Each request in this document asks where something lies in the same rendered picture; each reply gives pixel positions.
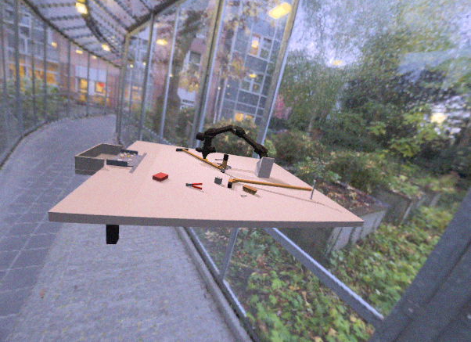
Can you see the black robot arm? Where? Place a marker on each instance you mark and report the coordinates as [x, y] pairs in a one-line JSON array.
[[209, 134]]

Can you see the red square tile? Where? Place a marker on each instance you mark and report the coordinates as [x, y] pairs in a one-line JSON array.
[[160, 177]]

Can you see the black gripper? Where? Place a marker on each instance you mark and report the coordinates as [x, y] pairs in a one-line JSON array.
[[204, 152]]

